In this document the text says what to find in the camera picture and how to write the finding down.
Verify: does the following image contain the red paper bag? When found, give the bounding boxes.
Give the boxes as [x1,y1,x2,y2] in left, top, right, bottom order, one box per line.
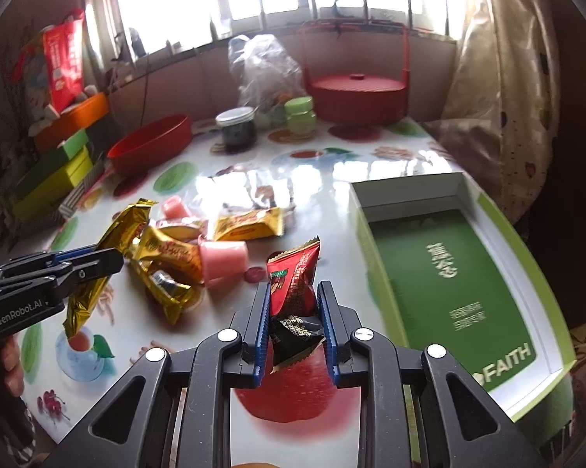
[42,9,85,112]

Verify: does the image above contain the orange box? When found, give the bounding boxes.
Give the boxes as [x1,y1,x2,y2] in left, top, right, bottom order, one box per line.
[34,93,110,155]

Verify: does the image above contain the red lidded basket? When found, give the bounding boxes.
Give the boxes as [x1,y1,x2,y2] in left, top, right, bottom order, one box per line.
[299,18,411,126]

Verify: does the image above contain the floral curtain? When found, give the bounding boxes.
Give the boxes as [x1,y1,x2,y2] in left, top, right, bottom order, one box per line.
[426,0,560,223]

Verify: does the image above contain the red oval bowl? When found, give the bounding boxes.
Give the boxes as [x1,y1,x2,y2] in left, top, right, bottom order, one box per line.
[107,114,193,177]

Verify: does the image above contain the gold peanut candy packet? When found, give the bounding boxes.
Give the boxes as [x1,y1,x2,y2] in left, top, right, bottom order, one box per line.
[128,225,204,325]

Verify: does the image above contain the small pink jelly cup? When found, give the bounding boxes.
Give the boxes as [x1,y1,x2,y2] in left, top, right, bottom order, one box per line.
[162,195,190,220]

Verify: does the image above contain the red snack packet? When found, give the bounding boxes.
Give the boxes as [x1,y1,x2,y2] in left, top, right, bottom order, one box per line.
[266,237,324,374]

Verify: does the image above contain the green white gift box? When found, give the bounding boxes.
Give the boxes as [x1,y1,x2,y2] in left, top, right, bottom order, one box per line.
[350,172,575,420]

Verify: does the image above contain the dark jar white lid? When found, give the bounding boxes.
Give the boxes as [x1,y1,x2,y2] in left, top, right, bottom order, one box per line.
[216,107,257,152]

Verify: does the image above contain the clear plastic bag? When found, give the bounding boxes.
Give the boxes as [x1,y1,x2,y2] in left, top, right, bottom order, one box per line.
[228,34,306,129]

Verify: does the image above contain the gold candy packet flat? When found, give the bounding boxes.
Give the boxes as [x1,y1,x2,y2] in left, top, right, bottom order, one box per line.
[212,207,284,241]

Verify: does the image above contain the person left hand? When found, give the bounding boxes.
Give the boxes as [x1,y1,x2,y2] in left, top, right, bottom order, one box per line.
[0,336,24,397]

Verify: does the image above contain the clear wrapped pastry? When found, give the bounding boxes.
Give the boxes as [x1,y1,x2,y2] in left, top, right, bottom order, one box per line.
[190,169,295,218]

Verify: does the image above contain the striped box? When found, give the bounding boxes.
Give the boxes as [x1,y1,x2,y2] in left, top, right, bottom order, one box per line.
[57,158,106,220]

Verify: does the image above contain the long gold snack packet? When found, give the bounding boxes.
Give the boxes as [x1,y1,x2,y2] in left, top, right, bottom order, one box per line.
[64,199,156,338]

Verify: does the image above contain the green yellow stacked boxes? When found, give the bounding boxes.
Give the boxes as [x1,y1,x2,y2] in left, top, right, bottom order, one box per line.
[12,129,93,222]

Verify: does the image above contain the green jar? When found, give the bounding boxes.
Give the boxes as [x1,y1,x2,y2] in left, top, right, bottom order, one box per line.
[284,96,316,137]

